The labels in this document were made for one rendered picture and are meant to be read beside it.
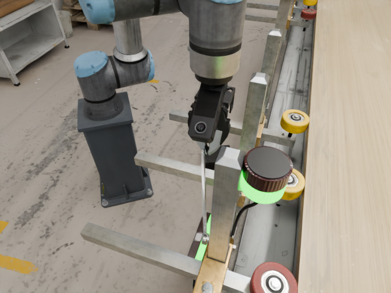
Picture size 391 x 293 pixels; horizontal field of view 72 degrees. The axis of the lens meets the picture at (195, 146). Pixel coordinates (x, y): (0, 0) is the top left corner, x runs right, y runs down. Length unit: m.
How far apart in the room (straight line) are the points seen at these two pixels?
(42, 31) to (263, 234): 3.47
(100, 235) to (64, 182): 1.36
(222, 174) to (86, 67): 0.98
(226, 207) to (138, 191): 1.35
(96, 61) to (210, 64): 0.85
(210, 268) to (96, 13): 0.50
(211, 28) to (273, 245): 0.67
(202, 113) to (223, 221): 0.19
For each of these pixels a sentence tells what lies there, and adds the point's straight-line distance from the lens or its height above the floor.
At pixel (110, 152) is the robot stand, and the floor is 0.41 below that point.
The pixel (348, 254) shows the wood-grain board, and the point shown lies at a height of 0.90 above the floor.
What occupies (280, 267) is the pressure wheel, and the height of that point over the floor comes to 0.91.
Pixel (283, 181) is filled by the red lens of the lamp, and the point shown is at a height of 1.16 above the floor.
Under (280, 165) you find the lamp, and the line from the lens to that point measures 0.35.
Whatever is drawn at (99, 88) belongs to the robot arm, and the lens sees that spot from 1.29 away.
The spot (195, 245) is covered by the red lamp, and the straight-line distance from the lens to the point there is 0.78.
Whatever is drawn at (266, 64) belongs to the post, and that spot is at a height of 1.05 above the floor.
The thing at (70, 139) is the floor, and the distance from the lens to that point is 2.29.
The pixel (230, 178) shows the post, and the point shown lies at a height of 1.13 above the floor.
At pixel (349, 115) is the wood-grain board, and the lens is 0.96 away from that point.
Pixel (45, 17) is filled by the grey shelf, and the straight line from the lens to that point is 3.77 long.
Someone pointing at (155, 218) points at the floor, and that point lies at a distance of 1.66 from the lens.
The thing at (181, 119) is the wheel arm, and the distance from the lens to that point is 0.96.
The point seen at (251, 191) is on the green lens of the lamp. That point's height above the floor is 1.13.
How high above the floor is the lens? 1.41
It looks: 44 degrees down
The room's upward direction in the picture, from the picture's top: straight up
